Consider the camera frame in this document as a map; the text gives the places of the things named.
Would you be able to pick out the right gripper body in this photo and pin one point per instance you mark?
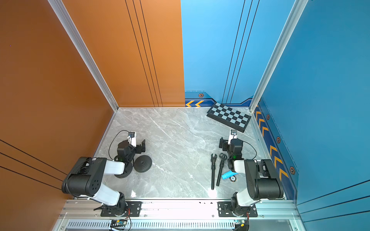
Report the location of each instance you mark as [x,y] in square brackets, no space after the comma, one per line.
[224,144]

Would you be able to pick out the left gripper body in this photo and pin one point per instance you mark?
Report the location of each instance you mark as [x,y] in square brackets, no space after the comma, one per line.
[140,146]

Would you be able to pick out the black mic clip pole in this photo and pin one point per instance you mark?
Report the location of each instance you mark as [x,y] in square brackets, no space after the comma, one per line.
[223,158]
[213,162]

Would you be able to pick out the black round stand base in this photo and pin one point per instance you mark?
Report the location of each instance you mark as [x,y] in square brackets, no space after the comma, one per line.
[143,163]

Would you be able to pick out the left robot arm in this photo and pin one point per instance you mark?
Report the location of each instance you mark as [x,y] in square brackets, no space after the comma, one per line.
[86,180]

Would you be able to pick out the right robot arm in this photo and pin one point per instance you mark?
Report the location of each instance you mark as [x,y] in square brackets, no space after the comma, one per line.
[262,180]

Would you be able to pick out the folded chess board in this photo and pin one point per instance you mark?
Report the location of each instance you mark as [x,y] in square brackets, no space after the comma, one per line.
[228,116]

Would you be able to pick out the light blue tube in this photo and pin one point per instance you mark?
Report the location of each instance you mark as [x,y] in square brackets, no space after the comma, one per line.
[228,175]

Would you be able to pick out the left circuit board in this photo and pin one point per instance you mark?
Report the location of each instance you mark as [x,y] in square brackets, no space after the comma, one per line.
[118,225]

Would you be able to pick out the circuit board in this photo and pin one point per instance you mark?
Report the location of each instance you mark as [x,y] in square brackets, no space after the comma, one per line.
[244,226]
[118,225]

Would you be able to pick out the right circuit board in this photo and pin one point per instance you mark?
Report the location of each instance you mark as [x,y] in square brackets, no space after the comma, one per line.
[244,226]

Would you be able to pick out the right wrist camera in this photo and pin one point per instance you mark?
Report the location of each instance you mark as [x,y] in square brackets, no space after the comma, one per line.
[232,135]

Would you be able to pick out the aluminium front rail frame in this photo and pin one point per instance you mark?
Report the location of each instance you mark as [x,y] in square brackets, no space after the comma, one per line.
[182,215]

